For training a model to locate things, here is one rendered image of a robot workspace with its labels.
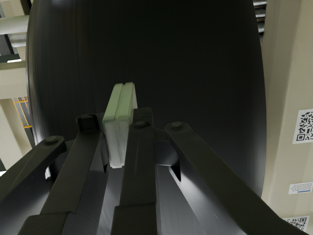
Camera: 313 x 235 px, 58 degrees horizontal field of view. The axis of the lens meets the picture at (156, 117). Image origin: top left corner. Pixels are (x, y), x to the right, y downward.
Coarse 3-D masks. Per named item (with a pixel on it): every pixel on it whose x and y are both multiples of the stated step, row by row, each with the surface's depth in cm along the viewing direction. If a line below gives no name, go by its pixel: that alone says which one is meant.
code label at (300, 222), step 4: (300, 216) 65; (304, 216) 65; (308, 216) 65; (288, 220) 66; (292, 220) 66; (296, 220) 66; (300, 220) 66; (304, 220) 66; (308, 220) 66; (292, 224) 67; (296, 224) 67; (300, 224) 67; (304, 224) 67; (300, 228) 68; (304, 228) 68
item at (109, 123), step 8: (120, 88) 20; (112, 96) 18; (120, 96) 19; (112, 104) 17; (112, 112) 16; (104, 120) 15; (112, 120) 15; (104, 128) 15; (112, 128) 15; (112, 136) 15; (112, 144) 15; (112, 152) 16; (120, 152) 16; (112, 160) 16; (120, 160) 16
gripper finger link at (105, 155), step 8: (104, 112) 18; (104, 136) 15; (72, 144) 14; (104, 144) 15; (64, 152) 14; (104, 152) 15; (56, 160) 14; (64, 160) 14; (104, 160) 15; (48, 168) 14; (56, 168) 14; (48, 176) 14; (56, 176) 14
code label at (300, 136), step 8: (304, 112) 50; (312, 112) 51; (304, 120) 51; (312, 120) 51; (296, 128) 52; (304, 128) 52; (312, 128) 52; (296, 136) 53; (304, 136) 53; (312, 136) 53
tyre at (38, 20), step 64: (64, 0) 32; (128, 0) 31; (192, 0) 30; (64, 64) 30; (128, 64) 29; (192, 64) 29; (256, 64) 31; (64, 128) 31; (192, 128) 29; (256, 128) 32; (256, 192) 36
